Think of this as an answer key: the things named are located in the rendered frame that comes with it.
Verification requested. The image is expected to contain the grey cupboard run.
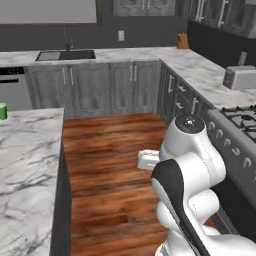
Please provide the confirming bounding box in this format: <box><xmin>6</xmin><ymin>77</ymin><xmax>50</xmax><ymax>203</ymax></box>
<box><xmin>112</xmin><ymin>0</ymin><xmax>177</xmax><ymax>18</ymax></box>
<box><xmin>24</xmin><ymin>59</ymin><xmax>162</xmax><ymax>120</ymax></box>

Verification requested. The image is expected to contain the wooden knife block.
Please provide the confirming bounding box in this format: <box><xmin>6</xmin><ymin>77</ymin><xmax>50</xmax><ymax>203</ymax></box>
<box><xmin>176</xmin><ymin>31</ymin><xmax>190</xmax><ymax>51</ymax></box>

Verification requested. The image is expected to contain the grey stove with black hob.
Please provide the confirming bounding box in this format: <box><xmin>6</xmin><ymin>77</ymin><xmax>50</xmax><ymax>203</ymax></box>
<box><xmin>205</xmin><ymin>104</ymin><xmax>256</xmax><ymax>242</ymax></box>

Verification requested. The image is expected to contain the grey lower cupboard run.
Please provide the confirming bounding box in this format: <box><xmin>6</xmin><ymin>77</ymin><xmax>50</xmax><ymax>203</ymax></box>
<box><xmin>24</xmin><ymin>59</ymin><xmax>162</xmax><ymax>120</ymax></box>

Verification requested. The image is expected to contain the silver long door handle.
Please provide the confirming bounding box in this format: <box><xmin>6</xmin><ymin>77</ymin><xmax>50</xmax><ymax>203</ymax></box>
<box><xmin>167</xmin><ymin>74</ymin><xmax>175</xmax><ymax>95</ymax></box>

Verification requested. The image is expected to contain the green cup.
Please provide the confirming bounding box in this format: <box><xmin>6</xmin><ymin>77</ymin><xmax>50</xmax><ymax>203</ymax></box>
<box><xmin>0</xmin><ymin>102</ymin><xmax>9</xmax><ymax>121</ymax></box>

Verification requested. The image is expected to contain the grey drawer front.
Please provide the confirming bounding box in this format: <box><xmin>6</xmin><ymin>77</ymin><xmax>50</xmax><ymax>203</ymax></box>
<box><xmin>175</xmin><ymin>78</ymin><xmax>198</xmax><ymax>100</ymax></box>
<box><xmin>173</xmin><ymin>93</ymin><xmax>194</xmax><ymax>118</ymax></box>

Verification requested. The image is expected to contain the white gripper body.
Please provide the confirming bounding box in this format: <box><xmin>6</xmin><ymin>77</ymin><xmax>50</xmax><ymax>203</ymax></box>
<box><xmin>137</xmin><ymin>149</ymin><xmax>162</xmax><ymax>171</ymax></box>

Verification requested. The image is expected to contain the grey dishwasher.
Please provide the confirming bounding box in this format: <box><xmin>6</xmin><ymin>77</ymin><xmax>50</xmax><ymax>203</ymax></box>
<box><xmin>0</xmin><ymin>66</ymin><xmax>34</xmax><ymax>112</ymax></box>

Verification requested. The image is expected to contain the grey tall cupboard door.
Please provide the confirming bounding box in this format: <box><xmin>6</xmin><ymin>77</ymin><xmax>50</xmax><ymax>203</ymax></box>
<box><xmin>157</xmin><ymin>64</ymin><xmax>178</xmax><ymax>125</ymax></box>

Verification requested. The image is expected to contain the dark island cabinet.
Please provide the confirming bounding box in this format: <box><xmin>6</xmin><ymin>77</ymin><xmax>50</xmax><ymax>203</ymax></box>
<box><xmin>49</xmin><ymin>142</ymin><xmax>73</xmax><ymax>256</ymax></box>

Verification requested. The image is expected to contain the black sink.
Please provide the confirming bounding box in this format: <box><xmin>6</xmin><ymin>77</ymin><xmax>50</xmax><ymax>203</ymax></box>
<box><xmin>35</xmin><ymin>49</ymin><xmax>97</xmax><ymax>62</ymax></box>

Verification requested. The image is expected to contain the silver narrow door handle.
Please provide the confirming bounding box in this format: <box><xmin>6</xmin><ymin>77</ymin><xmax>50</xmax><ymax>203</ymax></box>
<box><xmin>190</xmin><ymin>97</ymin><xmax>199</xmax><ymax>116</ymax></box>

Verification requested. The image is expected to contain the black tap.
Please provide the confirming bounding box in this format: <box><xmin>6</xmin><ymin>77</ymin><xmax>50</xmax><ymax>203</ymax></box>
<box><xmin>62</xmin><ymin>27</ymin><xmax>75</xmax><ymax>52</ymax></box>

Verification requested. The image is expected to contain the dark upper cupboard run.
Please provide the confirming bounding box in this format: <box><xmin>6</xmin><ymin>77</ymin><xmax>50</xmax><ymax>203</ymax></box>
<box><xmin>186</xmin><ymin>0</ymin><xmax>256</xmax><ymax>40</ymax></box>

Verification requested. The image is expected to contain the window with dark frame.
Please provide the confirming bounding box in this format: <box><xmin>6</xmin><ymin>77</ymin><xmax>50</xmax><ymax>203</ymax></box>
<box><xmin>0</xmin><ymin>0</ymin><xmax>102</xmax><ymax>27</ymax></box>

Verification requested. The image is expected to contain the grey wall outlet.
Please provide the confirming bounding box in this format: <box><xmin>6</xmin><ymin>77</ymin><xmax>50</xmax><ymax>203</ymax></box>
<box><xmin>237</xmin><ymin>50</ymin><xmax>248</xmax><ymax>67</ymax></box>

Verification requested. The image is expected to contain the grey toaster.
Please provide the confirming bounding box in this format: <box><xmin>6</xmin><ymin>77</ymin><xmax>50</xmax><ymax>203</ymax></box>
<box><xmin>222</xmin><ymin>64</ymin><xmax>256</xmax><ymax>91</ymax></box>

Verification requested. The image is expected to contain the grey narrow cupboard door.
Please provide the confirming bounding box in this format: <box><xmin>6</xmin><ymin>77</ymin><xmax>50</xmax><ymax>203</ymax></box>
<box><xmin>189</xmin><ymin>95</ymin><xmax>214</xmax><ymax>118</ymax></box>

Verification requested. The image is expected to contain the grey upper cupboard run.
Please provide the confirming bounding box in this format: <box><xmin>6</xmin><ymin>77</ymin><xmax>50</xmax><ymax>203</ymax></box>
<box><xmin>112</xmin><ymin>0</ymin><xmax>177</xmax><ymax>18</ymax></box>

